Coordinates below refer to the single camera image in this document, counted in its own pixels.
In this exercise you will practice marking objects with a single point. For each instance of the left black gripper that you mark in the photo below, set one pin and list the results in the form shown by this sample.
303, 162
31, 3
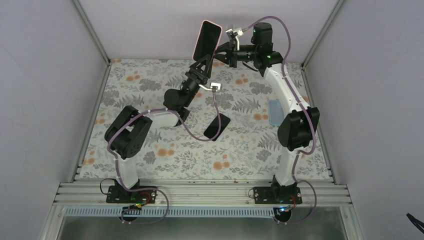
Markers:
197, 74

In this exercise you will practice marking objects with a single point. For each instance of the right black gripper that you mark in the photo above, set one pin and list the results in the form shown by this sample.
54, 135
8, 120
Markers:
228, 49

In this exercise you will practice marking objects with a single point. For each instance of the phone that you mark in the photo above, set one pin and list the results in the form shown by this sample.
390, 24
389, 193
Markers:
208, 40
216, 127

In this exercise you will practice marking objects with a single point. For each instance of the light blue phone case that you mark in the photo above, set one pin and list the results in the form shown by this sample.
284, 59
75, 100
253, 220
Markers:
276, 113

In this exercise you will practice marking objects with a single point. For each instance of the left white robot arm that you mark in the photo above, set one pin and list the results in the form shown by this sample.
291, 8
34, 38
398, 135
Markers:
126, 135

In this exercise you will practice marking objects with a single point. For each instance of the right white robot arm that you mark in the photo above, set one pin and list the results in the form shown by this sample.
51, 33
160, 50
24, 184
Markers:
297, 132

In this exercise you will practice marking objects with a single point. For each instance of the floral patterned table mat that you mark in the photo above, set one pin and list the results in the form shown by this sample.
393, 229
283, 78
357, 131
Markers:
248, 149

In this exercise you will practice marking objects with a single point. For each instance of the black object at edge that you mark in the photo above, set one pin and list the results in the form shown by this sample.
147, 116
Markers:
416, 222

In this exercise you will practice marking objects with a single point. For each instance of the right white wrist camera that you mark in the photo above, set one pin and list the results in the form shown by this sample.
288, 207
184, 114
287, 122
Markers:
234, 34

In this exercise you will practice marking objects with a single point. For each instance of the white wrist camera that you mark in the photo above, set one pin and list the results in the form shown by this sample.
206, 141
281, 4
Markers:
212, 87
234, 34

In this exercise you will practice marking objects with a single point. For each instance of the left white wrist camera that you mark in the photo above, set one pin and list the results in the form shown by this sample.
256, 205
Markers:
212, 87

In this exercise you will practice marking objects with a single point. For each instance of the right aluminium corner post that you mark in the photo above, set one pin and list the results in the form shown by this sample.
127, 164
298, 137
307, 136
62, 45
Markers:
333, 14

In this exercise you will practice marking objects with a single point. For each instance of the aluminium corner post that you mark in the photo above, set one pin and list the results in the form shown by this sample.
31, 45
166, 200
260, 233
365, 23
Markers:
333, 14
91, 31

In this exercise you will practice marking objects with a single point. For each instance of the left aluminium corner post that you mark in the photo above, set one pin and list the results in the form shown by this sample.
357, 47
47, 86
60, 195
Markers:
91, 31

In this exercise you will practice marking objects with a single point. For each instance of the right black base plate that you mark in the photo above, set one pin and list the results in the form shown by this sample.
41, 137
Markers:
266, 195

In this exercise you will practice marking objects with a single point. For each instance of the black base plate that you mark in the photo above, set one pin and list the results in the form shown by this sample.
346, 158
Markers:
118, 195
266, 195

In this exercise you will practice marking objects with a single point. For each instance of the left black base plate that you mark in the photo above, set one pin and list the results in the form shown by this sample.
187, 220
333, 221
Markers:
118, 195

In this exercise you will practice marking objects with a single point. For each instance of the aluminium rail frame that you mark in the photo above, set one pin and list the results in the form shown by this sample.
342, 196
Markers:
189, 198

